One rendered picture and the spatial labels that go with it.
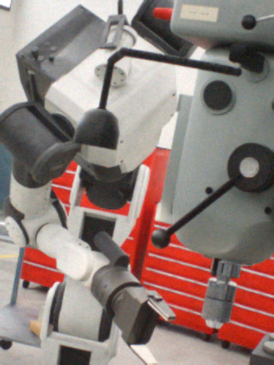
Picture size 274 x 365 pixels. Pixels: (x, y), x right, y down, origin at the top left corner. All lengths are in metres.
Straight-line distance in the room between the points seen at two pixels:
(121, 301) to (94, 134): 0.41
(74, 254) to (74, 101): 0.31
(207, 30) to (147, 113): 0.50
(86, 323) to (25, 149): 0.57
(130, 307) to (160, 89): 0.47
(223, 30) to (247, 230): 0.29
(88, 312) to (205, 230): 0.82
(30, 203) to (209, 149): 0.64
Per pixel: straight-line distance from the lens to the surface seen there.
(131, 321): 1.48
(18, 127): 1.56
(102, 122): 1.23
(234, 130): 1.14
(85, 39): 1.70
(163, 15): 1.43
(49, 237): 1.73
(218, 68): 1.07
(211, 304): 1.23
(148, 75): 1.63
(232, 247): 1.16
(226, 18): 1.15
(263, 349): 1.62
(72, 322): 1.95
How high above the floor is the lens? 1.46
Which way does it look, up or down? 3 degrees down
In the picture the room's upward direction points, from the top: 11 degrees clockwise
